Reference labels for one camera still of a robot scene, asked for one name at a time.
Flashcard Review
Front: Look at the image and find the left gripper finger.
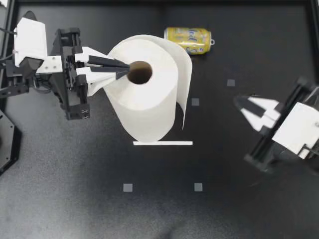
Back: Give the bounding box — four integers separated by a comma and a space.
75, 66, 130, 98
74, 46, 132, 69

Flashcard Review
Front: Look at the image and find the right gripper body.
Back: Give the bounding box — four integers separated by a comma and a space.
244, 77, 319, 174

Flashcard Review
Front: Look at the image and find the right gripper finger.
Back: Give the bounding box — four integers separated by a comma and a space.
233, 96, 284, 118
239, 109, 279, 132

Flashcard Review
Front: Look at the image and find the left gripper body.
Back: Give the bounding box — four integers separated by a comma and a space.
48, 27, 91, 121

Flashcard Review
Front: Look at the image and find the white paper towel roll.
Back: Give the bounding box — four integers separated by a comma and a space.
103, 34, 194, 143

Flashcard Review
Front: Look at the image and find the yellow drink can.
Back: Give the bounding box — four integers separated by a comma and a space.
163, 26, 216, 56

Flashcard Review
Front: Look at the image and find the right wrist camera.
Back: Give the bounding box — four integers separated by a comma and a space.
271, 101, 319, 160

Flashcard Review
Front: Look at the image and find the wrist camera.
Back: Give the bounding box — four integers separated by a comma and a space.
13, 17, 63, 74
271, 101, 319, 160

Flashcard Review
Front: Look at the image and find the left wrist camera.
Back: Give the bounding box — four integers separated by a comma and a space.
13, 17, 63, 74

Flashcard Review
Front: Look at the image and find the black cable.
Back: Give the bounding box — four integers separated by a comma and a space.
0, 26, 17, 35

